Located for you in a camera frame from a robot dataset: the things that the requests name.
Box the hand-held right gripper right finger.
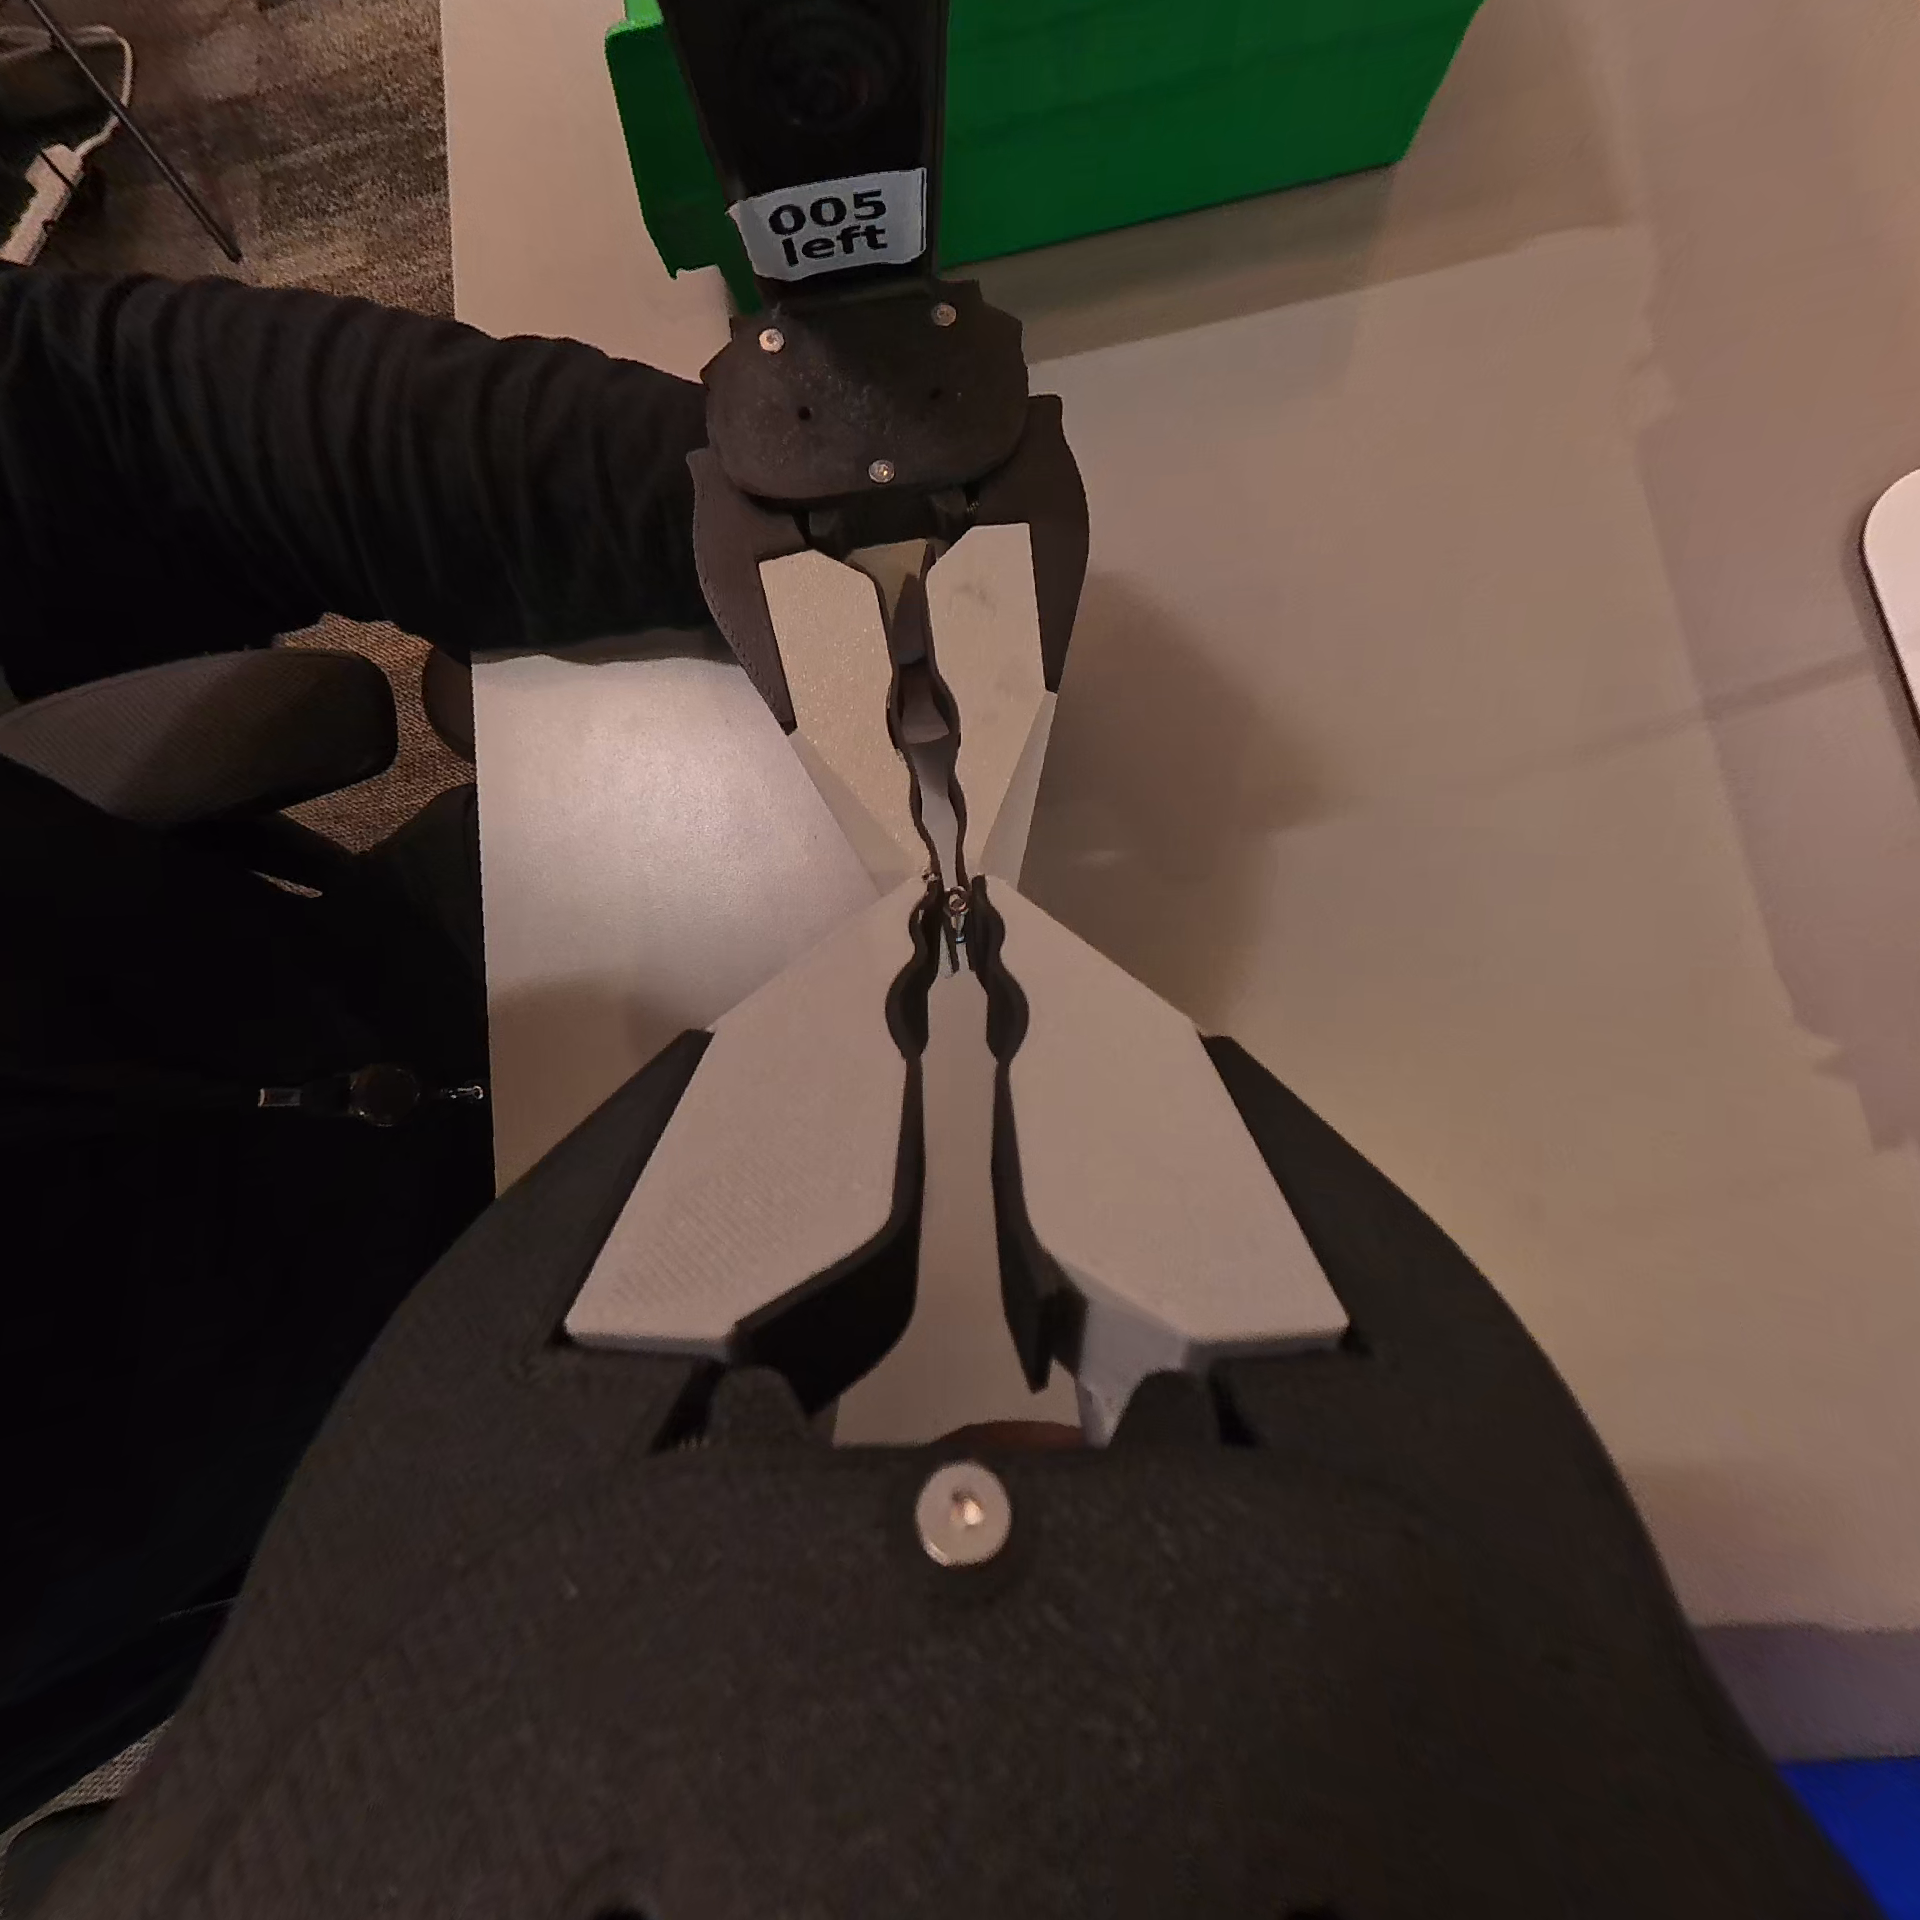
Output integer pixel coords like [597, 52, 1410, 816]
[966, 876, 1351, 1446]

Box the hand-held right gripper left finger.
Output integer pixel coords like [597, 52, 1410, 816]
[564, 882, 942, 1412]

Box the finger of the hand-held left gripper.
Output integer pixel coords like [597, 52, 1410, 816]
[755, 546, 939, 890]
[899, 523, 1055, 888]

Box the person's left forearm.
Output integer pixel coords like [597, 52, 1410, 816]
[0, 270, 716, 703]

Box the green plastic bin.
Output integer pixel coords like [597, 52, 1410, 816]
[604, 0, 1487, 291]

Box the person's black-clothed torso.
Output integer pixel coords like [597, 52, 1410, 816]
[0, 751, 500, 1830]

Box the thin black rod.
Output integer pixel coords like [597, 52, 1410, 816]
[44, 0, 245, 266]

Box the white soled shoe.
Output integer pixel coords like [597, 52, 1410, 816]
[0, 26, 139, 266]

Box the blue plastic bin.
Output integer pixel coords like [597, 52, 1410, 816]
[1773, 1755, 1920, 1920]

